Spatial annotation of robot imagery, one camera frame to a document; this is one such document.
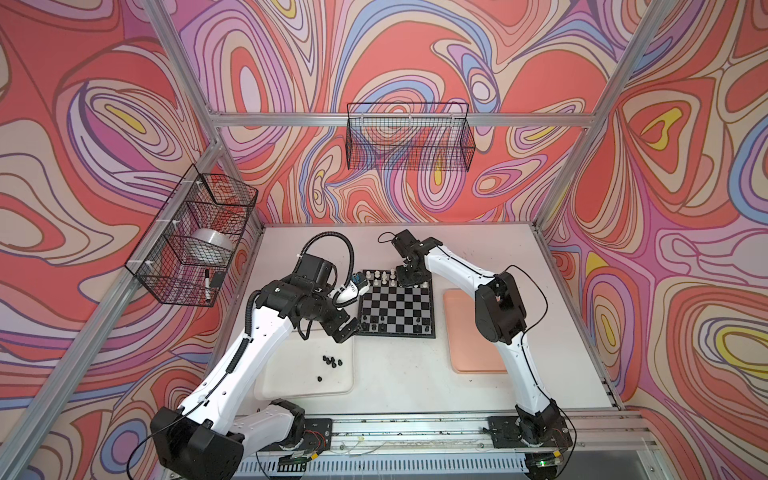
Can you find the black and grey chessboard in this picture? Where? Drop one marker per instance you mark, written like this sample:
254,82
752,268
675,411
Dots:
390,309

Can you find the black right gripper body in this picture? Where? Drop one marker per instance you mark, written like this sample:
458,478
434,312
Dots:
409,276

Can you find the black wire basket left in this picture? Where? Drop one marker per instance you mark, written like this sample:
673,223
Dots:
171,267

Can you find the white plastic tray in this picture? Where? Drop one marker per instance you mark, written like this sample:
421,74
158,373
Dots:
292,371

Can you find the black chess pieces in tray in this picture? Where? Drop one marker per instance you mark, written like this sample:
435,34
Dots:
331,367

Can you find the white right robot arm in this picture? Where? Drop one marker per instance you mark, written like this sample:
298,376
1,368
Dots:
499,316

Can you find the silver tape roll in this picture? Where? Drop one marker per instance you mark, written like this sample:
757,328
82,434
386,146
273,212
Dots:
214,238

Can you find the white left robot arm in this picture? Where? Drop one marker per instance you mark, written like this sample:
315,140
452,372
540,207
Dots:
203,438

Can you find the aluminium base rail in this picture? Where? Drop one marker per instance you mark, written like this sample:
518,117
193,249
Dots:
480,432

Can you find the black wire basket back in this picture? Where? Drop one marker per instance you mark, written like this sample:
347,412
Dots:
409,136

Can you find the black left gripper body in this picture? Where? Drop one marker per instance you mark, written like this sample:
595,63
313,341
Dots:
332,319

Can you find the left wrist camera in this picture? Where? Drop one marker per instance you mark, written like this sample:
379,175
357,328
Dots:
358,286

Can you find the black wire basket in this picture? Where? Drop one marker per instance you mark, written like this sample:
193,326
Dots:
409,136
171,267

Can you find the pink plastic tray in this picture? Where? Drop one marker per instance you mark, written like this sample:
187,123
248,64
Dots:
470,352

